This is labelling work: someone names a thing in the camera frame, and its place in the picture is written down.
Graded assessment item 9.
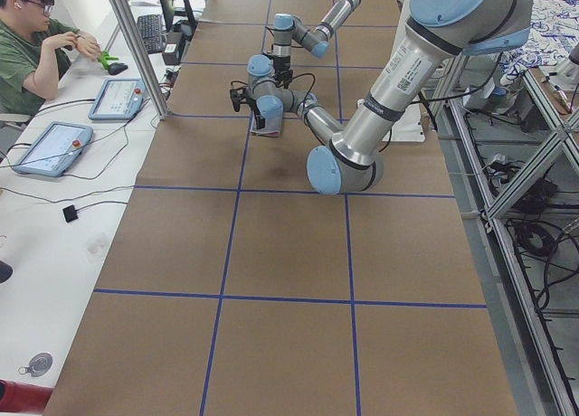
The pink and grey towel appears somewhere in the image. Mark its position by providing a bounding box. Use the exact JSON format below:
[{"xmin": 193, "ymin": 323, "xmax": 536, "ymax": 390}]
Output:
[{"xmin": 250, "ymin": 117, "xmax": 283, "ymax": 137}]

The small black box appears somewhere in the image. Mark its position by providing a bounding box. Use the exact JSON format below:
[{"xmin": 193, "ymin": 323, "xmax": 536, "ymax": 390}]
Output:
[{"xmin": 162, "ymin": 32, "xmax": 186, "ymax": 66}]

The black computer monitor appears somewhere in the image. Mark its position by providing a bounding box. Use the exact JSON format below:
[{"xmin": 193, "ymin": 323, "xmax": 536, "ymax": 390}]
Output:
[{"xmin": 159, "ymin": 0, "xmax": 197, "ymax": 37}]

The black keyboard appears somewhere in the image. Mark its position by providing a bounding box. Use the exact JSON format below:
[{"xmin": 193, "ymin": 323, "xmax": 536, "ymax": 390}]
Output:
[{"xmin": 137, "ymin": 14, "xmax": 165, "ymax": 53}]

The upper teach pendant tablet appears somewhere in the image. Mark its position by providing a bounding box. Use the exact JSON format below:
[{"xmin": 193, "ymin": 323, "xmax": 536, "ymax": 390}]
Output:
[{"xmin": 88, "ymin": 78, "xmax": 146, "ymax": 121}]

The teach pendant tablet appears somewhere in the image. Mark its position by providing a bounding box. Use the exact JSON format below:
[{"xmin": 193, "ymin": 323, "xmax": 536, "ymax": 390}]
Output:
[
  {"xmin": 88, "ymin": 78, "xmax": 146, "ymax": 121},
  {"xmin": 12, "ymin": 121, "xmax": 93, "ymax": 177}
]

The black computer mouse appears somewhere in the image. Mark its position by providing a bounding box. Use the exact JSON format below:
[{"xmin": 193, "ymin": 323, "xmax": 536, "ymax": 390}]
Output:
[{"xmin": 108, "ymin": 62, "xmax": 128, "ymax": 76}]

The green tool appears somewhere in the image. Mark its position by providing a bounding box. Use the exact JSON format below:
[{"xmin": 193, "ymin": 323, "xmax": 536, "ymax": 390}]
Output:
[{"xmin": 97, "ymin": 51, "xmax": 119, "ymax": 71}]

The brown paper table cover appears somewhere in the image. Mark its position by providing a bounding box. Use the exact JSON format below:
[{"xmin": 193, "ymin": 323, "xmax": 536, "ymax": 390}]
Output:
[{"xmin": 46, "ymin": 0, "xmax": 517, "ymax": 415}]

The lower teach pendant tablet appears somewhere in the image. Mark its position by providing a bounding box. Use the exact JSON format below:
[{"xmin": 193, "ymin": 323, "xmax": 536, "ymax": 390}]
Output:
[{"xmin": 12, "ymin": 121, "xmax": 93, "ymax": 177}]

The small black square device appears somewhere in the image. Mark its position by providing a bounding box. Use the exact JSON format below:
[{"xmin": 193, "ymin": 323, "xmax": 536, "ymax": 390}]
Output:
[{"xmin": 62, "ymin": 204, "xmax": 79, "ymax": 223}]

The person in green shirt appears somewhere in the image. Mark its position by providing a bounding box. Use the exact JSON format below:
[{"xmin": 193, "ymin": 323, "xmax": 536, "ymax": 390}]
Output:
[{"xmin": 1, "ymin": 0, "xmax": 101, "ymax": 116}]

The blue patterned cloth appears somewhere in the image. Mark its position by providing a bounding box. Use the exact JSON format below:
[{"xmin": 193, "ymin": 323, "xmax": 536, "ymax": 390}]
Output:
[{"xmin": 500, "ymin": 0, "xmax": 578, "ymax": 85}]

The round grey tape measure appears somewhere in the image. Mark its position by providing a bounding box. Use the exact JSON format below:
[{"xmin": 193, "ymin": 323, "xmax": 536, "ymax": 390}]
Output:
[{"xmin": 18, "ymin": 352, "xmax": 53, "ymax": 378}]

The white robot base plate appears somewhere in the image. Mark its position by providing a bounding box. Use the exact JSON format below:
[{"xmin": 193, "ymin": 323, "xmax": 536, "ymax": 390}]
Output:
[{"xmin": 382, "ymin": 105, "xmax": 425, "ymax": 143}]

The aluminium frame post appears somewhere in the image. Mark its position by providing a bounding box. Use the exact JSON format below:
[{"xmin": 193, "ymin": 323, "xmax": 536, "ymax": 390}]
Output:
[{"xmin": 109, "ymin": 0, "xmax": 169, "ymax": 120}]

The aluminium frame rack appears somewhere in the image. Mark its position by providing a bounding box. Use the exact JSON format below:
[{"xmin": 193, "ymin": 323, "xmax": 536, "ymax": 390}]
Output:
[{"xmin": 437, "ymin": 58, "xmax": 578, "ymax": 415}]

